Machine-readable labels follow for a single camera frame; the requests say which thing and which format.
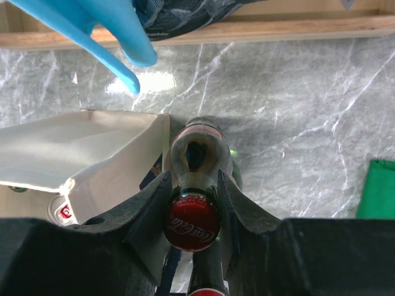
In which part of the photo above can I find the silver beverage can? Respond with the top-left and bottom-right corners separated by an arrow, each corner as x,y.
48,194 -> 77,226

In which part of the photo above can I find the cola glass bottle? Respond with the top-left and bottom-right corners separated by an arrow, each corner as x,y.
164,117 -> 233,252

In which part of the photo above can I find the green bottle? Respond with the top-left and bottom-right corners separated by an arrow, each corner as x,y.
230,149 -> 243,191
9,186 -> 28,193

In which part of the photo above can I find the teal shirt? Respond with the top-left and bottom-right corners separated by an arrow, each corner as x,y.
1,1 -> 157,94

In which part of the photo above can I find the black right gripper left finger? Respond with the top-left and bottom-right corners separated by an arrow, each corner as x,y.
1,172 -> 172,295

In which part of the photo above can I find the dark patterned garment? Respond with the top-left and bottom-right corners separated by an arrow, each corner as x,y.
132,0 -> 251,41

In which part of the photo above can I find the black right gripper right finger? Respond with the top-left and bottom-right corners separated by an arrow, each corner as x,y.
217,171 -> 394,295

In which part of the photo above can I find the green cloth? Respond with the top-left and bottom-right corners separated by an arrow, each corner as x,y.
356,160 -> 395,220

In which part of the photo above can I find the wooden clothes rack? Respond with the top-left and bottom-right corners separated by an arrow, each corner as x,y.
1,1 -> 394,50

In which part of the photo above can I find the cream canvas tote bag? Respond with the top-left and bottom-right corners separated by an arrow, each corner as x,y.
1,110 -> 170,227

